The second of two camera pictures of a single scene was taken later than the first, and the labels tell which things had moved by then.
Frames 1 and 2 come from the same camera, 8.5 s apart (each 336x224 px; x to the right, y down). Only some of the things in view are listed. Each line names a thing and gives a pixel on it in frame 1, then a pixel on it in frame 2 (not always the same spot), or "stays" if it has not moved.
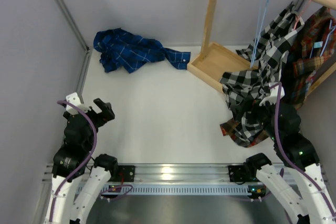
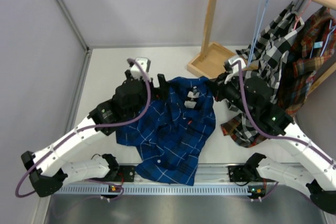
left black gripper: [107, 114] to [164, 87]
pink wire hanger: [298, 16] stays
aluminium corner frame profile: [88, 51] stays
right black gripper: [267, 105] to [218, 86]
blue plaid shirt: [119, 51] to [172, 131]
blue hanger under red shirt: [330, 28] stays
